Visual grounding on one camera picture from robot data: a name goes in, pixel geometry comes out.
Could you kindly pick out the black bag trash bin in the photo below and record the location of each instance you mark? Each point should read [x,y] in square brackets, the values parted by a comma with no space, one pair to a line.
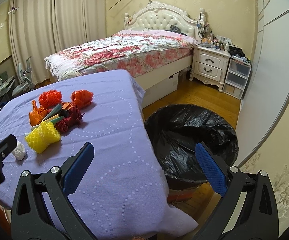
[175,130]

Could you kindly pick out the red foam fruit net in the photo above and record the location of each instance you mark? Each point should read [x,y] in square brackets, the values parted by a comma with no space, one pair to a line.
[50,98]

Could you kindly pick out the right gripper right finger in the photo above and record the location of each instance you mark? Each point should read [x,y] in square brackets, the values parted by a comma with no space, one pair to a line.
[247,208]

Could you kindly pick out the dark red wrapper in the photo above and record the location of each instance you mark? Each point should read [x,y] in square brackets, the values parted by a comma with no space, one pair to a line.
[71,117]

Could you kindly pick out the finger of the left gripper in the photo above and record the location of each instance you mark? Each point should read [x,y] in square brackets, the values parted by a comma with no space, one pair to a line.
[7,146]

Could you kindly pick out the white sliding wardrobe door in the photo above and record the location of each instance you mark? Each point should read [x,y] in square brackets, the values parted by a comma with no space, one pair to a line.
[267,94]

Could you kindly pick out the clear plastic drawer unit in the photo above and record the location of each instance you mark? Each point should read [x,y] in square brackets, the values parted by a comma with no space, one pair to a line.
[237,77]

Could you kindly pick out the white under-bed storage box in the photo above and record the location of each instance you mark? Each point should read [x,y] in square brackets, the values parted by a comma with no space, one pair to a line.
[160,90]

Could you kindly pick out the nightstand clutter bottles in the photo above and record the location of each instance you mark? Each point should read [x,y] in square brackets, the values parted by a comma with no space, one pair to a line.
[218,42]

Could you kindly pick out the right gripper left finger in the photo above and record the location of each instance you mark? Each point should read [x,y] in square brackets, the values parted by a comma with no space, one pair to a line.
[41,208]

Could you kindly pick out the white tissue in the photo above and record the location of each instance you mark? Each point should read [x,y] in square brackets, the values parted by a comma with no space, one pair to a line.
[19,152]

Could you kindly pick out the red plastic bag ball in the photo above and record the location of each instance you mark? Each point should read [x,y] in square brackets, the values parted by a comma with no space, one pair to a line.
[82,98]

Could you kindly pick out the floral pink bedspread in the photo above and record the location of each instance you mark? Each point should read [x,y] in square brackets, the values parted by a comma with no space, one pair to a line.
[137,52]

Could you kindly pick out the purple table cloth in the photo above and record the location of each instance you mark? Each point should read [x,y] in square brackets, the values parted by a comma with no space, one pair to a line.
[124,191]

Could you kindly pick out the white tufted bed frame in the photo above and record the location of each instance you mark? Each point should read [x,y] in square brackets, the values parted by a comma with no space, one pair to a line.
[158,15]

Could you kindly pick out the white two-drawer nightstand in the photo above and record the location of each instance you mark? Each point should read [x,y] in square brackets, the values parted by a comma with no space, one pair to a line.
[210,66]

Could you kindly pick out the grey desk chair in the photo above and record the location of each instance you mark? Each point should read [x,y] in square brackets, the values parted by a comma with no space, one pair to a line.
[25,79]

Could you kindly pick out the beige curtains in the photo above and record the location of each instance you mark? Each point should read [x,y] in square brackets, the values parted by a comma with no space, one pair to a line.
[39,28]

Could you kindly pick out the yellow foam fruit net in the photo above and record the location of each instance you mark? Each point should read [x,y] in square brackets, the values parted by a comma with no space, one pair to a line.
[42,136]

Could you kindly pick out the orange plastic wrapper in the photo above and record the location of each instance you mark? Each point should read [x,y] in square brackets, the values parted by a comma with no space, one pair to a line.
[37,114]

